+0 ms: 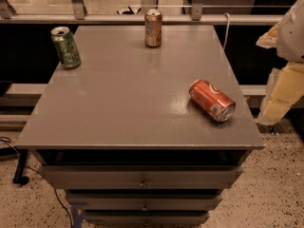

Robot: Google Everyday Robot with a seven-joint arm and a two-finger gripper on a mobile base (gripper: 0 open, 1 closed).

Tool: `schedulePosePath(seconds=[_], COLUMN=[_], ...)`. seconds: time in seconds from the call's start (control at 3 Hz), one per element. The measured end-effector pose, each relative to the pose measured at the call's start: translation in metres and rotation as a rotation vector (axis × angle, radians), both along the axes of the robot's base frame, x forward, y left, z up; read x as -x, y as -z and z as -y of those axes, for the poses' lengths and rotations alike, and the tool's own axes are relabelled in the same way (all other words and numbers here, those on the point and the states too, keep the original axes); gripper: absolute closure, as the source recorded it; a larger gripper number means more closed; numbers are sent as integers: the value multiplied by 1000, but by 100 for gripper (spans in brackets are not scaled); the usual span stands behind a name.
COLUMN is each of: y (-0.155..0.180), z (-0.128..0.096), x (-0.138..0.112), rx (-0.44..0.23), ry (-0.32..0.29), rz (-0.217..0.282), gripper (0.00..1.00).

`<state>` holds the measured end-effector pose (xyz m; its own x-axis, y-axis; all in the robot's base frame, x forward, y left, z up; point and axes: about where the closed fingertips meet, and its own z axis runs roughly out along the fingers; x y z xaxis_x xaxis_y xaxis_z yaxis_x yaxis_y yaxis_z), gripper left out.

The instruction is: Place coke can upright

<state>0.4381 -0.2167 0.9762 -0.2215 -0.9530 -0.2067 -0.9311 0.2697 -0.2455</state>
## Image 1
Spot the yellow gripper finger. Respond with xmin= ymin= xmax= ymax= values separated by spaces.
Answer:
xmin=256 ymin=23 xmax=280 ymax=48
xmin=257 ymin=62 xmax=304 ymax=125

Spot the red coke can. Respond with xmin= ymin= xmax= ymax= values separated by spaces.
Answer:
xmin=189 ymin=79 xmax=236 ymax=123

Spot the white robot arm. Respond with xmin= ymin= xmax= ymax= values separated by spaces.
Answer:
xmin=256 ymin=0 xmax=304 ymax=125

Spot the brown gold soda can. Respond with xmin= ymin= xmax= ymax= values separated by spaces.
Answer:
xmin=144 ymin=9 xmax=162 ymax=48

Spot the green soda can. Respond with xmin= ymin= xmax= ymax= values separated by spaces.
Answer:
xmin=51 ymin=27 xmax=81 ymax=69

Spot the top grey drawer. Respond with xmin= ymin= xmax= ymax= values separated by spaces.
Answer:
xmin=39 ymin=165 xmax=242 ymax=190

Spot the grey drawer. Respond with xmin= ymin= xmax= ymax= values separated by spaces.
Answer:
xmin=66 ymin=193 xmax=221 ymax=211
xmin=39 ymin=165 xmax=242 ymax=190
xmin=84 ymin=212 xmax=209 ymax=225

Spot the middle grey drawer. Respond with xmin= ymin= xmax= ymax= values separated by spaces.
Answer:
xmin=66 ymin=193 xmax=221 ymax=211

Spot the bottom grey drawer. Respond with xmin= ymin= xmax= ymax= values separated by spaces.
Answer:
xmin=84 ymin=212 xmax=209 ymax=225

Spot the black stand leg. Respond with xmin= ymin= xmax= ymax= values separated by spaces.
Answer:
xmin=13 ymin=149 xmax=29 ymax=185

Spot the white hanging cable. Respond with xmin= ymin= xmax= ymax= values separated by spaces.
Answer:
xmin=222 ymin=11 xmax=231 ymax=51

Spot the metal railing frame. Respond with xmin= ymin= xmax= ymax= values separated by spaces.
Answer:
xmin=0 ymin=0 xmax=304 ymax=26

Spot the black floor cable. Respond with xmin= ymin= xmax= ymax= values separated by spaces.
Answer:
xmin=0 ymin=136 xmax=74 ymax=228

